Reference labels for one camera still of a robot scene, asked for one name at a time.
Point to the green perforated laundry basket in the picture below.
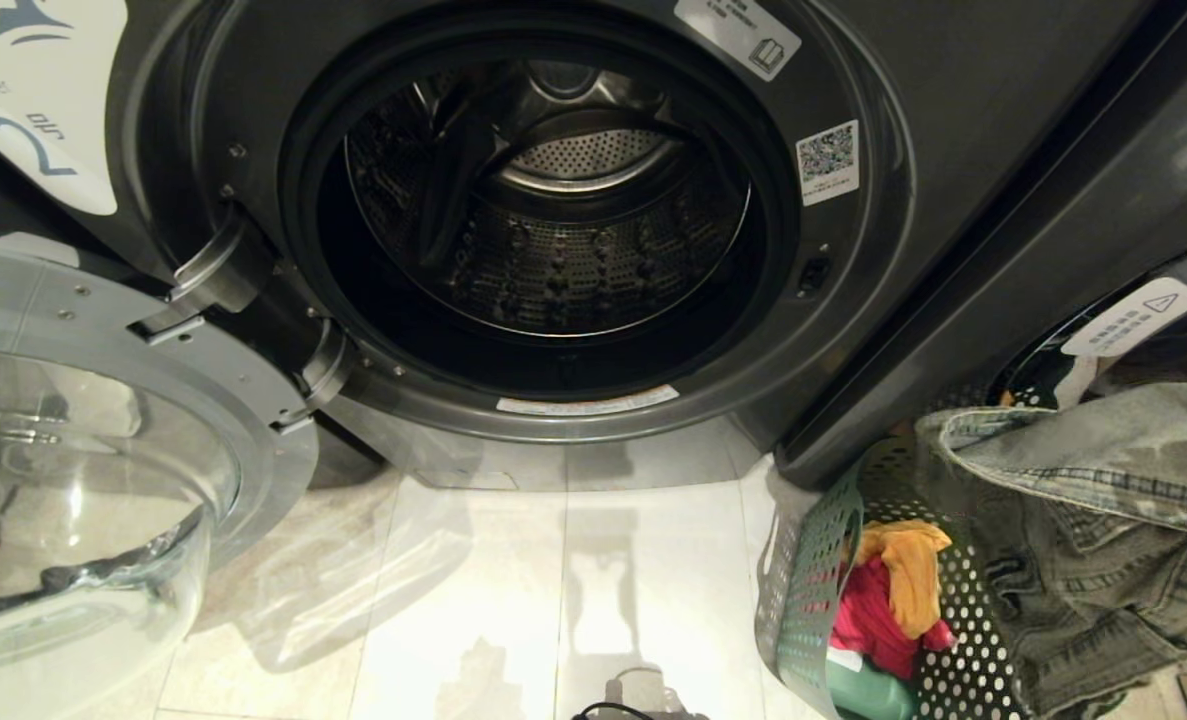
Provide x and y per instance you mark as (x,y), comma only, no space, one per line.
(803,590)

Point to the dark grey washing machine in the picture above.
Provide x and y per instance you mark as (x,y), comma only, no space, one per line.
(1103,250)
(953,200)

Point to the glass washing machine door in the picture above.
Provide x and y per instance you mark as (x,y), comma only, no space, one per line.
(103,420)

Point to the yellow cloth garment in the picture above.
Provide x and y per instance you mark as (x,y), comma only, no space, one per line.
(913,575)

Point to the red cloth garment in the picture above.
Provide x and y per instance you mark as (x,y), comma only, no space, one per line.
(873,625)

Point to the grey denim jeans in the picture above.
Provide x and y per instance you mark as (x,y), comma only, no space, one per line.
(1103,520)

